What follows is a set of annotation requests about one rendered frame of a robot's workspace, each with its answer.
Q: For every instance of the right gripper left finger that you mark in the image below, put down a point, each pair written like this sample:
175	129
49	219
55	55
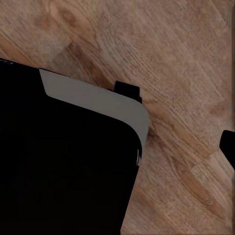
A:
12	146

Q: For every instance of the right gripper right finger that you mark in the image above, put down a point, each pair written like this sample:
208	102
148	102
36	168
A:
227	146

